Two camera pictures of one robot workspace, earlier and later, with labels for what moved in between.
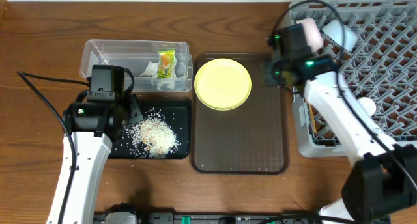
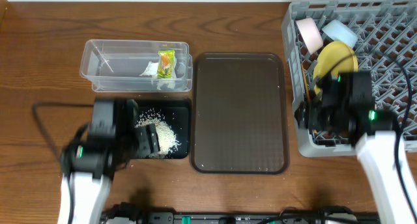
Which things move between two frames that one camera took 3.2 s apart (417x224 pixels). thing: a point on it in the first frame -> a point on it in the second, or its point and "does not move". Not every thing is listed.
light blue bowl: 334,30 does not move
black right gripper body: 269,74 -> 313,118
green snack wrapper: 165,63 does not move
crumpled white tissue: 152,71 does not move
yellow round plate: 224,84 -> 334,58
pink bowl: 313,33 does not move
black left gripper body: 133,112 -> 140,143
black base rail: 130,216 does not move
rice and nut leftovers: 152,137 does not move
